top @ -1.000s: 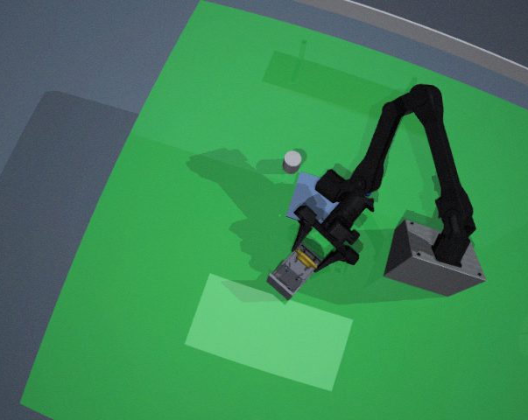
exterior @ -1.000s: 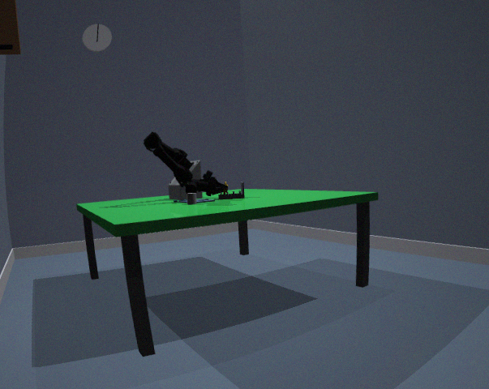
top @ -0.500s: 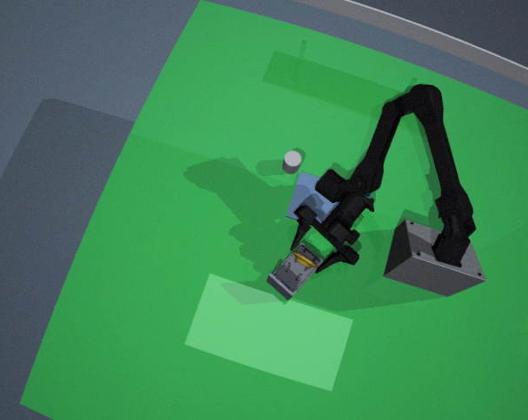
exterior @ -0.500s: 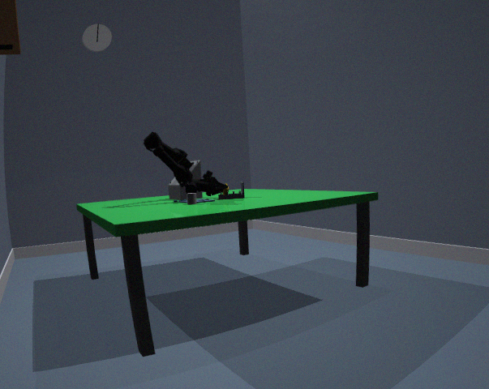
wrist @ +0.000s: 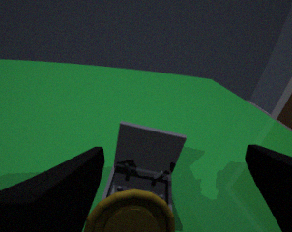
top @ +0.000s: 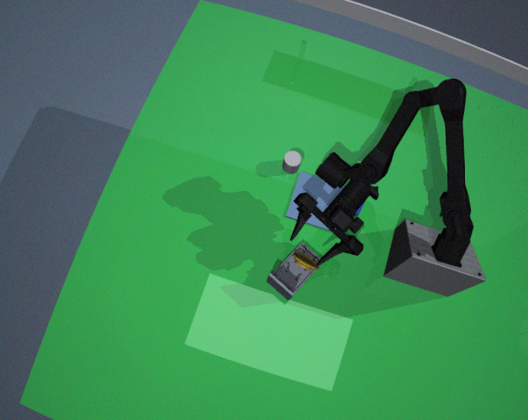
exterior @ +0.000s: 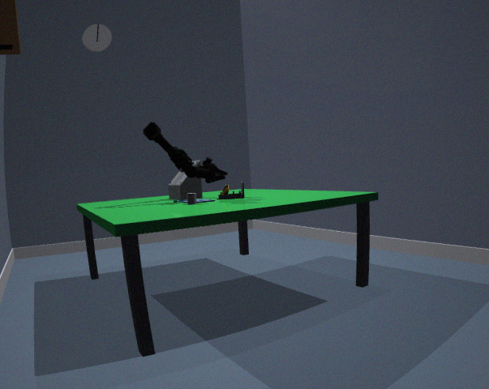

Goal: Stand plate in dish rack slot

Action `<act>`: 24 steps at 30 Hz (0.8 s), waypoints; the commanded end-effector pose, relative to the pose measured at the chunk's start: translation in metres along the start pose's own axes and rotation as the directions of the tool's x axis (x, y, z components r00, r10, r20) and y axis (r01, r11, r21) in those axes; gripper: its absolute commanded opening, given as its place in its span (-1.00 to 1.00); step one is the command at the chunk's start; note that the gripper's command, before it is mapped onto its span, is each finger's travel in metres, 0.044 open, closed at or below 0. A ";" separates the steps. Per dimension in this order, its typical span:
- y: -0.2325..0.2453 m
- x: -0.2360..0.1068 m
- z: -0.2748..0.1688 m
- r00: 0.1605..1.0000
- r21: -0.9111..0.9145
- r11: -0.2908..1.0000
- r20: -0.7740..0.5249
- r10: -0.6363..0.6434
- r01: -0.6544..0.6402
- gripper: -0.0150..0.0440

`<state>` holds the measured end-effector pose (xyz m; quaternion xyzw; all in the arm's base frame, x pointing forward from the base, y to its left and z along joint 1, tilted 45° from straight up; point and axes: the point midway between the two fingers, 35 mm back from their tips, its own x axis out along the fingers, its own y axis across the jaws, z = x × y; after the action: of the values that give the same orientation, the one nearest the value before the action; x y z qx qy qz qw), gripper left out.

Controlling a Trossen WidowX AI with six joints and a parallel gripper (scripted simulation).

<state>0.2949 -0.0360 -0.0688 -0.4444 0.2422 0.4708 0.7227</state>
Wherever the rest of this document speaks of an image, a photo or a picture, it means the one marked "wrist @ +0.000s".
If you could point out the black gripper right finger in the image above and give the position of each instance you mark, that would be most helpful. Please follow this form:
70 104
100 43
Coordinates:
272 173

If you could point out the golden yellow round plate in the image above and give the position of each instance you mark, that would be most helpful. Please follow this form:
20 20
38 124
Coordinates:
133 210

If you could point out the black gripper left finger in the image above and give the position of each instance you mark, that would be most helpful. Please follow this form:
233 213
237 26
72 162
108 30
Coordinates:
57 200

